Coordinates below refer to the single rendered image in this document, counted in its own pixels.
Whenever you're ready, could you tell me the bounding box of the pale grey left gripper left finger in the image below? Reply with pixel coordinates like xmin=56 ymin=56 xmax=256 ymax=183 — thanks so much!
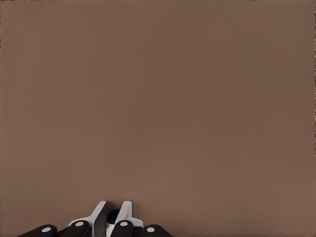
xmin=57 ymin=200 xmax=109 ymax=237

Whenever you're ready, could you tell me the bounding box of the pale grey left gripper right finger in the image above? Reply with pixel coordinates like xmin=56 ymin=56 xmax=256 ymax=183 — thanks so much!
xmin=108 ymin=200 xmax=145 ymax=237

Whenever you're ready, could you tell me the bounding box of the dark blue pen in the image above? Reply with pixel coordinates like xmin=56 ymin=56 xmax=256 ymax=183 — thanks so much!
xmin=105 ymin=209 xmax=121 ymax=237

